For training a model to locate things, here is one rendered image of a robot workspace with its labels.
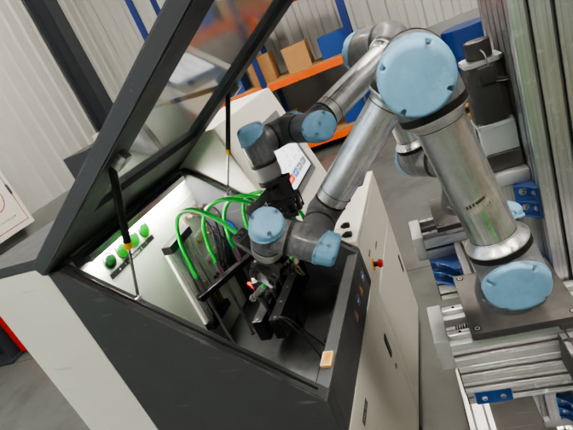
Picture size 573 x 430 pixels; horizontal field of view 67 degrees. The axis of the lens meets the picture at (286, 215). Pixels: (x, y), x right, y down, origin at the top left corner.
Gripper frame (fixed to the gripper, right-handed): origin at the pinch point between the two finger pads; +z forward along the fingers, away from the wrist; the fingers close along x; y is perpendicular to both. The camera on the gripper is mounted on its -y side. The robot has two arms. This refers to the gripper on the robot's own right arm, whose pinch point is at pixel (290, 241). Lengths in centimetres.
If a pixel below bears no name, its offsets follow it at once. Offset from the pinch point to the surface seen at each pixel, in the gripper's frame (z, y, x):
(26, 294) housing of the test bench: -18, -62, -33
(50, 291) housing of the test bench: -17, -53, -33
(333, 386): 29.9, 7.7, -26.8
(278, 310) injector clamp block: 24.7, -14.7, 0.9
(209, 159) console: -22, -35, 37
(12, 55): -162, -457, 391
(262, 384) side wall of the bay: 20.7, -7.1, -33.2
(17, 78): -132, -455, 375
